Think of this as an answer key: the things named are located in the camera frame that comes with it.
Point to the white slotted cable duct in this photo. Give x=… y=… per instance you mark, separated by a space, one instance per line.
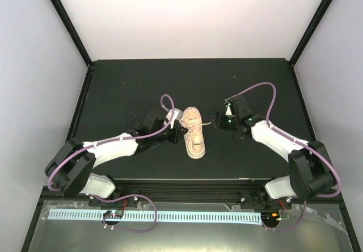
x=159 y=216

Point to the white shoelace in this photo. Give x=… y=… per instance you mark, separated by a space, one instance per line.
x=204 y=123

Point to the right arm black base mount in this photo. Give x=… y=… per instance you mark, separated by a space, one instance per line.
x=261 y=201

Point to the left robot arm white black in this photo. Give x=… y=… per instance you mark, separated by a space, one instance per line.
x=71 y=170

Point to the right small circuit board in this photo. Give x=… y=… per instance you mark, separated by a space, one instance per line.
x=278 y=216

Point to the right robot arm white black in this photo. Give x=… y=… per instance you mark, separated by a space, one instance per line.
x=310 y=171

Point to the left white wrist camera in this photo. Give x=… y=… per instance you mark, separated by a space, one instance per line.
x=174 y=115

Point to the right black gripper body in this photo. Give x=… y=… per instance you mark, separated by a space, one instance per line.
x=229 y=125

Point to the left small circuit board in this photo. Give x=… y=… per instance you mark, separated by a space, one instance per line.
x=113 y=214

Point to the right black frame post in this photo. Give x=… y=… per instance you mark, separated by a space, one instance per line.
x=309 y=31

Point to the beige sneaker shoe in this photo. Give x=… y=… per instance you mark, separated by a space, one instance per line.
x=194 y=139

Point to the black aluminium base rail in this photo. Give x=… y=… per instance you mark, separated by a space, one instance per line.
x=193 y=190

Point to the black frame post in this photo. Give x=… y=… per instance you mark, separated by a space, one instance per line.
x=309 y=31
x=69 y=26

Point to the left black frame post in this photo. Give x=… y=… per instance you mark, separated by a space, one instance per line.
x=69 y=26

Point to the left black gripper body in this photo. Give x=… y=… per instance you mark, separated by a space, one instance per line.
x=172 y=138

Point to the small circuit board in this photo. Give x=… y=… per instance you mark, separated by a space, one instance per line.
x=278 y=216
x=113 y=214

